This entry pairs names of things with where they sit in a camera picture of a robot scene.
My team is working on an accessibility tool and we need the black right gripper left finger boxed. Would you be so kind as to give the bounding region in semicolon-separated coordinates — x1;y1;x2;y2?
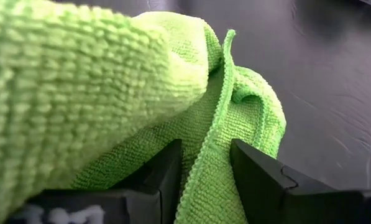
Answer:
4;138;183;224

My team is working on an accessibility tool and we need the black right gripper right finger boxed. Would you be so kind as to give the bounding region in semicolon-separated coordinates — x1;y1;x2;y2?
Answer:
229;138;371;224

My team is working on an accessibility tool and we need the green microfiber towel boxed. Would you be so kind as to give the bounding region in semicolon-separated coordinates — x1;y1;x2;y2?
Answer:
0;0;287;224

